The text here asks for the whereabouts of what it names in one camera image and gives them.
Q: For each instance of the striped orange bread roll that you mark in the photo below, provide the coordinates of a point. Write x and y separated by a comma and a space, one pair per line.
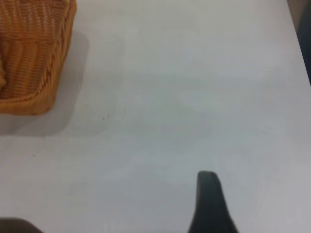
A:
2, 75

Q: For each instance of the orange woven wicker basket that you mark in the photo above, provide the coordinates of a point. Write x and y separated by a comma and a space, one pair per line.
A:
31, 53

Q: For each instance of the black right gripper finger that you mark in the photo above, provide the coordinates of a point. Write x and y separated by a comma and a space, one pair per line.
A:
210, 208

